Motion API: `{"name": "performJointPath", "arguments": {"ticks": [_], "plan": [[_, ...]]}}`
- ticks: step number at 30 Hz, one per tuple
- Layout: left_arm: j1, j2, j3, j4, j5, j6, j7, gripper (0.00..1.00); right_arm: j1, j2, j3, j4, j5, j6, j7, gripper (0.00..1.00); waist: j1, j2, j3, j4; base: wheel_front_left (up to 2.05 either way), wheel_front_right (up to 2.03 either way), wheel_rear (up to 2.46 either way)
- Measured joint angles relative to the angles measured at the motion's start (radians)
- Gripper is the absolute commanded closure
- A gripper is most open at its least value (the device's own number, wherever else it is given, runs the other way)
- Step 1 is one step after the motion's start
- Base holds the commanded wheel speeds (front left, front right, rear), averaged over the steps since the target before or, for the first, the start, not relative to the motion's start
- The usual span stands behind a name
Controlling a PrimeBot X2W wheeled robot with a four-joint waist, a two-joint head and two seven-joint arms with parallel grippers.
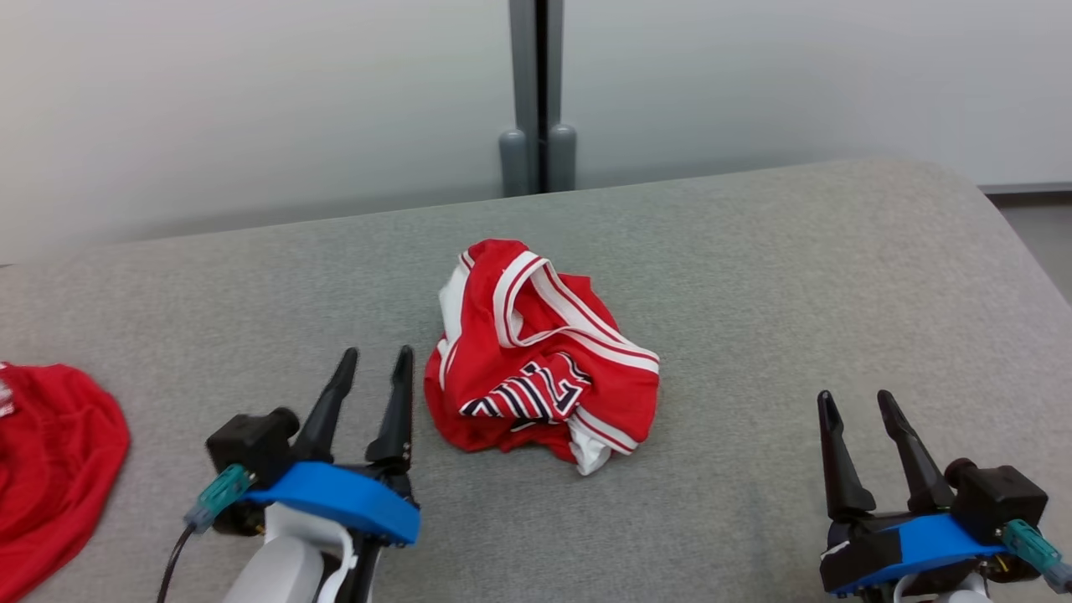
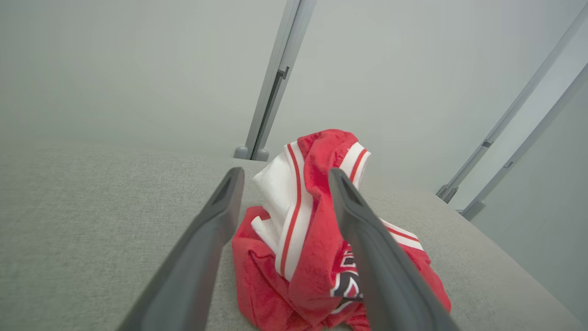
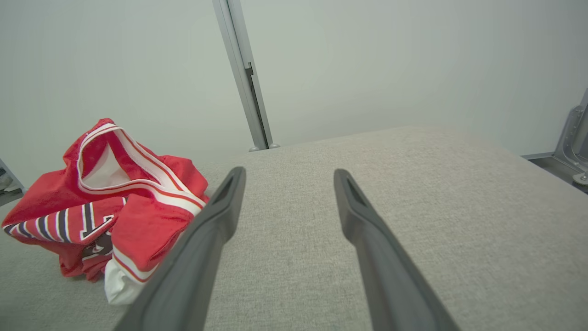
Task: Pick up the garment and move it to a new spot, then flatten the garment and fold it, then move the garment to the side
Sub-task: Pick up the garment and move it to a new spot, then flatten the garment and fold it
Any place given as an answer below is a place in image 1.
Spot plain red garment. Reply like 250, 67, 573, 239
0, 362, 132, 603

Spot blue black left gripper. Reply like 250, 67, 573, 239
243, 345, 421, 547

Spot black cable teal plug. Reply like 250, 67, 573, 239
1001, 519, 1072, 594
157, 465, 252, 603

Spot grey partition post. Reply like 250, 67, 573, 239
499, 0, 579, 198

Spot red white striped jersey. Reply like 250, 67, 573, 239
423, 239, 662, 477

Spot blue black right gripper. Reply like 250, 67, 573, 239
817, 390, 1014, 597

